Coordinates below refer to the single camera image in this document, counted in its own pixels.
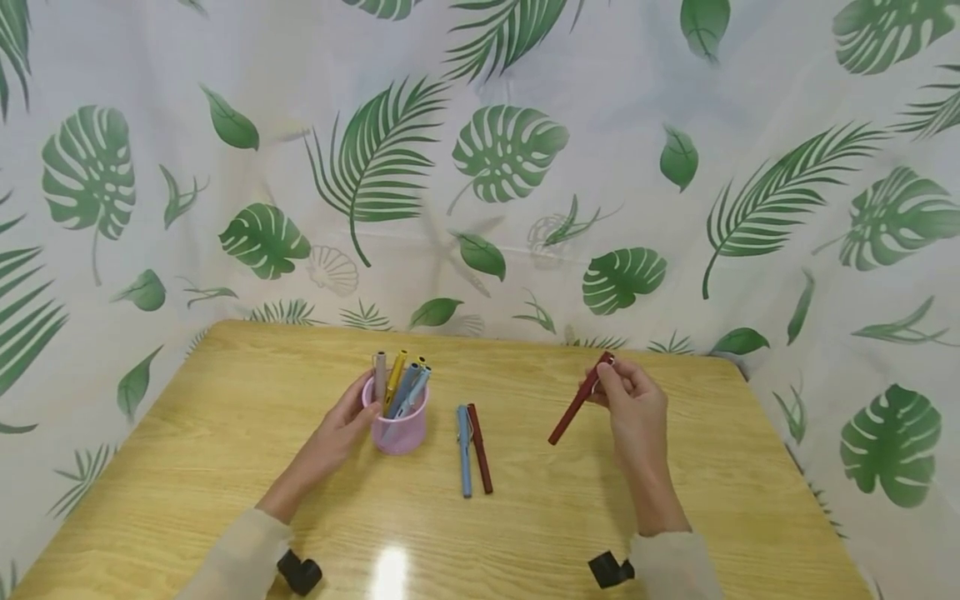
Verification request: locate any person's left hand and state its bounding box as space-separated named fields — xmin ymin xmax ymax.
xmin=298 ymin=369 xmax=383 ymax=490

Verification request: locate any person's right hand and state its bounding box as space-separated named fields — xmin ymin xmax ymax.
xmin=585 ymin=359 xmax=669 ymax=476

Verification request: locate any pink pen cup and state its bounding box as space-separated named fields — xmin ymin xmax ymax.
xmin=361 ymin=376 xmax=430 ymax=457

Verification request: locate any dark red pen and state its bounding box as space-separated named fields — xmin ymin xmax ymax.
xmin=466 ymin=403 xmax=495 ymax=495
xmin=547 ymin=351 xmax=616 ymax=447

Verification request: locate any person's right forearm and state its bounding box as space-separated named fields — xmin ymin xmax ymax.
xmin=618 ymin=462 xmax=725 ymax=600

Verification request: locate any person's left forearm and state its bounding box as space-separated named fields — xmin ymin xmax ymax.
xmin=173 ymin=471 xmax=335 ymax=600

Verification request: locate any yellow pen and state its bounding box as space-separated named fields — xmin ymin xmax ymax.
xmin=382 ymin=349 xmax=409 ymax=415

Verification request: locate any grey blue pen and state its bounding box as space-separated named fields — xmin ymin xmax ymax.
xmin=385 ymin=362 xmax=421 ymax=420

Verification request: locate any light blue pen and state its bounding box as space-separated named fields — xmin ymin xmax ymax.
xmin=395 ymin=365 xmax=433 ymax=419

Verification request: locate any black wrist band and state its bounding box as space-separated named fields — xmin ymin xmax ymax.
xmin=277 ymin=549 xmax=323 ymax=597
xmin=587 ymin=551 xmax=636 ymax=590

